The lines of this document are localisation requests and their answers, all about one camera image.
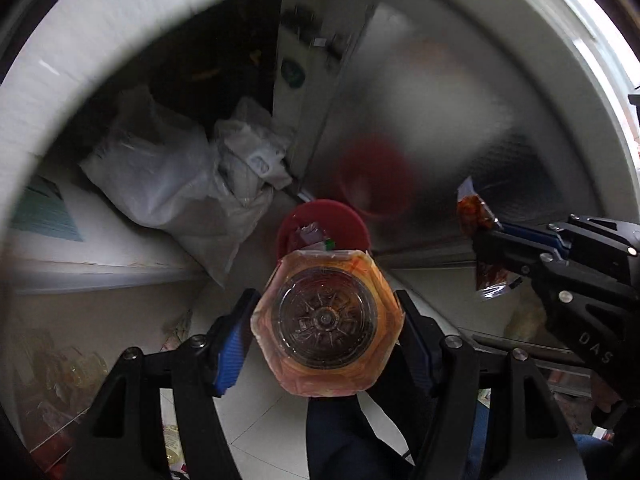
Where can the red chili sauce packet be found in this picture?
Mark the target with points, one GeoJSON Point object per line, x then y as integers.
{"type": "Point", "coordinates": [475, 215]}

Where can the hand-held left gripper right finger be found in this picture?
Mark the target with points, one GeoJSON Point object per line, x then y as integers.
{"type": "Point", "coordinates": [425, 360]}

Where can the red trash bin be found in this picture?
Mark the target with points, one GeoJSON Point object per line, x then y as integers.
{"type": "Point", "coordinates": [300, 220]}

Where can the orange plastic cup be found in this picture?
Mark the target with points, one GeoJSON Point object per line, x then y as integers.
{"type": "Point", "coordinates": [325, 320]}

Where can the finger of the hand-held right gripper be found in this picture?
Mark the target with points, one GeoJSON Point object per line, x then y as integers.
{"type": "Point", "coordinates": [530, 234]}
{"type": "Point", "coordinates": [505, 252]}

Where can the person's right hand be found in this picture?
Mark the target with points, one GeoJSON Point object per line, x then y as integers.
{"type": "Point", "coordinates": [605, 400]}

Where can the white cabinet panel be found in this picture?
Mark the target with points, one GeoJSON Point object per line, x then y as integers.
{"type": "Point", "coordinates": [295, 110]}

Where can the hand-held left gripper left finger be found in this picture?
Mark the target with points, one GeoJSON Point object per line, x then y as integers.
{"type": "Point", "coordinates": [232, 355]}

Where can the metal cabinet door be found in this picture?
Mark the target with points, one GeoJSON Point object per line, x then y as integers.
{"type": "Point", "coordinates": [435, 135]}

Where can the white plastic bags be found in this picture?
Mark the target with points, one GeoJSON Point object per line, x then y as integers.
{"type": "Point", "coordinates": [165, 175]}

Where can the teal patterned board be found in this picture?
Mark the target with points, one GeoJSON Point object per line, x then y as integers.
{"type": "Point", "coordinates": [45, 215]}

